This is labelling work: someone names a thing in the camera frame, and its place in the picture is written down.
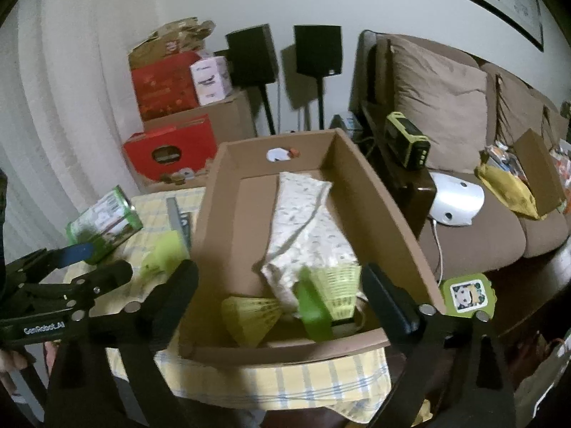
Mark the yellow plaid tablecloth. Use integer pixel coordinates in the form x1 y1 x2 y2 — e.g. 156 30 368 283
62 185 394 424

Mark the white curtain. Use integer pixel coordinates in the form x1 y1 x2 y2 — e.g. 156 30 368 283
1 0 159 260

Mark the green snack can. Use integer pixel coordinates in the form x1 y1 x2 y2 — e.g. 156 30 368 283
66 185 143 265

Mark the red paper gift bag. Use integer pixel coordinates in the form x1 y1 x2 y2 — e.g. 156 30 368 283
132 51 201 122

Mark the white paper bag on floor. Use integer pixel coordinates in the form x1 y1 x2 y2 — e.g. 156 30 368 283
515 336 570 427

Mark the large tan sofa cushion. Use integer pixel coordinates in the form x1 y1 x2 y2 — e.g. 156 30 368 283
391 37 488 174

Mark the red gift box with handle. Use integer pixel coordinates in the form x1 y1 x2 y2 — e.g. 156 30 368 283
123 115 218 182

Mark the brown sofa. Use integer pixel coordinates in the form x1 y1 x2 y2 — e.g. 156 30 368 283
349 29 571 286

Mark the person's left hand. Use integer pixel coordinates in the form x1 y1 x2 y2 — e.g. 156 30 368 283
0 342 59 395

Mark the green lunch box with sticker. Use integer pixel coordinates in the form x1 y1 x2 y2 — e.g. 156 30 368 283
440 274 497 318

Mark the brown cardboard piece on sofa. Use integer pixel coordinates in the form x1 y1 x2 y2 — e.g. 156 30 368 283
513 128 565 216

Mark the green black portable device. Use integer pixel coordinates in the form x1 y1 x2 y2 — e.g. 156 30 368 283
384 111 431 170

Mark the white rounded appliance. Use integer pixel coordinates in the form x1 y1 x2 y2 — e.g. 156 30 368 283
429 172 485 227

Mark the crumpled brown paper bag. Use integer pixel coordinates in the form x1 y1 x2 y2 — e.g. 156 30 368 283
128 16 216 70

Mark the right black speaker on stand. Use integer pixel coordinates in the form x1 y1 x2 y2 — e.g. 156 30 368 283
293 24 343 129

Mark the black speaker on stand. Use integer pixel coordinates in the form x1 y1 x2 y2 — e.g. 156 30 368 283
293 24 343 129
226 23 279 135

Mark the floral white cloth bag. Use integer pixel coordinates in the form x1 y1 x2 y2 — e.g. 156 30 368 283
261 172 360 315

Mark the green window squeegee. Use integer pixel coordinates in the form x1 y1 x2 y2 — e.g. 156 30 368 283
140 197 193 280

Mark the pink white small box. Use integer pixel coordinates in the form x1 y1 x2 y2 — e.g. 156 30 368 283
190 56 233 106

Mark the left black speaker on stand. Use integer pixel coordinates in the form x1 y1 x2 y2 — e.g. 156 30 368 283
226 23 279 135

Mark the yellow cloth on sofa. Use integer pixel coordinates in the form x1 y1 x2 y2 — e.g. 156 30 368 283
474 163 545 220

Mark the large brown cardboard box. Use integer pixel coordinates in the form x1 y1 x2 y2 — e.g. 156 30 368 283
143 90 257 144

